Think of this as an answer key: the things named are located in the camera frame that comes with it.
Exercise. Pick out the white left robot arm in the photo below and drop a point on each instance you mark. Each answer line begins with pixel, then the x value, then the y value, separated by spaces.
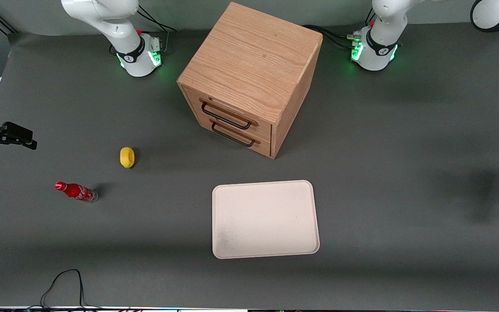
pixel 381 43

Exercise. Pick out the wooden drawer front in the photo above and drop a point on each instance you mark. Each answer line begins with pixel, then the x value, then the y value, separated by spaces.
pixel 263 146
pixel 262 130

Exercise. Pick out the yellow lemon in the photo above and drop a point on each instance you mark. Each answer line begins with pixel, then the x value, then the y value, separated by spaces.
pixel 127 157

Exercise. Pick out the wooden drawer cabinet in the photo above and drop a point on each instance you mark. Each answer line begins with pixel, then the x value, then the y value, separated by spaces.
pixel 254 60

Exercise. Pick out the red cola bottle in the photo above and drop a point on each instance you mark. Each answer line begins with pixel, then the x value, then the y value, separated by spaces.
pixel 76 191

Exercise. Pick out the beige plastic tray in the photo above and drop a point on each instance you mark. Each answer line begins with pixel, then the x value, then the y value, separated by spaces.
pixel 264 219

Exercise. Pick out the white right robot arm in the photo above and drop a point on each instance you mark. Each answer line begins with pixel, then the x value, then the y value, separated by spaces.
pixel 115 26

